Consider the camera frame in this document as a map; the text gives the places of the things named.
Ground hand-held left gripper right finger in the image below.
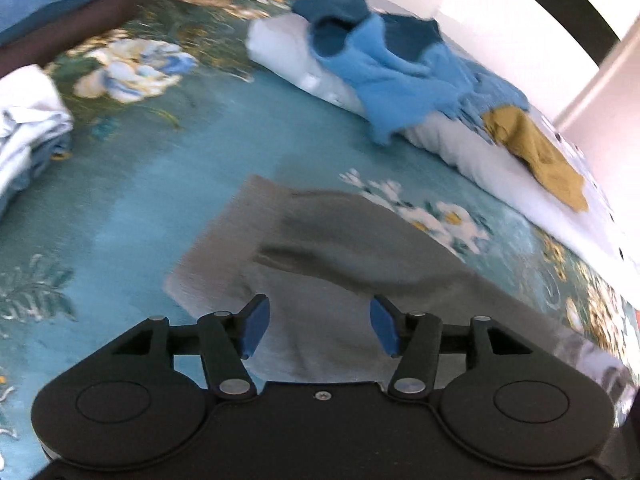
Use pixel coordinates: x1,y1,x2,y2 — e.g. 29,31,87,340
370,294,533,401

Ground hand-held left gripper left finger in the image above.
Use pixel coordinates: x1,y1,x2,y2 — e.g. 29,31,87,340
110,294,271,401

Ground blue two-tone sweater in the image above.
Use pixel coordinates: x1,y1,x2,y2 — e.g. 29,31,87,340
291,0,481,147

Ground white glossy wardrobe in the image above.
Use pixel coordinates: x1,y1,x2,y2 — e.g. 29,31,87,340
332,0,640,133

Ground mustard yellow sweater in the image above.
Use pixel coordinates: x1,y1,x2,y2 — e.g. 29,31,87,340
481,105,591,213

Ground folded blue cloth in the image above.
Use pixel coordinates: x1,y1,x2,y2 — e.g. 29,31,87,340
0,0,127,47

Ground light wooden door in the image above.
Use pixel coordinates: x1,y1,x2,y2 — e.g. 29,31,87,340
550,22,640,136

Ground folded white cloth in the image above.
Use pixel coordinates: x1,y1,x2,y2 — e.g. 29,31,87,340
0,64,76,211

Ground teal floral blanket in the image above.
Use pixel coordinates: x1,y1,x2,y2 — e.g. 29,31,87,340
0,0,640,480

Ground white daisy print duvet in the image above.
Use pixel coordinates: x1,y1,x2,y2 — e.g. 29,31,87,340
246,2,640,308

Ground grey sweatpants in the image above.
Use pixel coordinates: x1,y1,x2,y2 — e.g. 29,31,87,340
164,175,632,393

